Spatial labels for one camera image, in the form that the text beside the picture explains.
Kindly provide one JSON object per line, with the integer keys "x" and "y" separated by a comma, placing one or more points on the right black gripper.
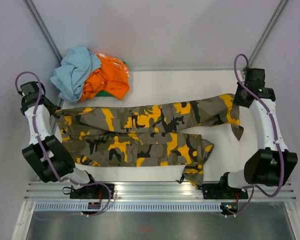
{"x": 237, "y": 101}

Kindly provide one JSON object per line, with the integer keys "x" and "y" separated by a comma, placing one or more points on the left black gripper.
{"x": 52, "y": 108}

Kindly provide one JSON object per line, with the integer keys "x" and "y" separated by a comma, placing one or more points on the camouflage cargo trousers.
{"x": 147, "y": 136}

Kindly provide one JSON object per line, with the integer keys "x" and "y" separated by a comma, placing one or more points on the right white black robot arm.
{"x": 272, "y": 163}

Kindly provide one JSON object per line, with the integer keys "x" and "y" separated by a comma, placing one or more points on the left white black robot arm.
{"x": 46, "y": 154}

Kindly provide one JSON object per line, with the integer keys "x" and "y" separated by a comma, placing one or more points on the light blue garment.
{"x": 75, "y": 68}

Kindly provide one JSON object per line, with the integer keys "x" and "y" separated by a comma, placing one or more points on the orange garment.
{"x": 91, "y": 85}

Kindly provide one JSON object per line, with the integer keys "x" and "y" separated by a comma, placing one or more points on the aluminium mounting rail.
{"x": 153, "y": 191}

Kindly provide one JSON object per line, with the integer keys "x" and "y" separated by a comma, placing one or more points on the left aluminium frame post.
{"x": 34, "y": 12}

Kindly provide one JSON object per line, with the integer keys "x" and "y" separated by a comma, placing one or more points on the aluminium frame post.
{"x": 34, "y": 12}
{"x": 280, "y": 8}

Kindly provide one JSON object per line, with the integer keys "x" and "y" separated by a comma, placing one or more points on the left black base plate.
{"x": 90, "y": 191}

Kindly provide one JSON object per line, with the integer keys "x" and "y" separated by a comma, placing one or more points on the white slotted cable duct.
{"x": 75, "y": 206}

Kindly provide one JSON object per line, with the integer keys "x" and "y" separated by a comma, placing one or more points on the right aluminium frame post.
{"x": 280, "y": 8}

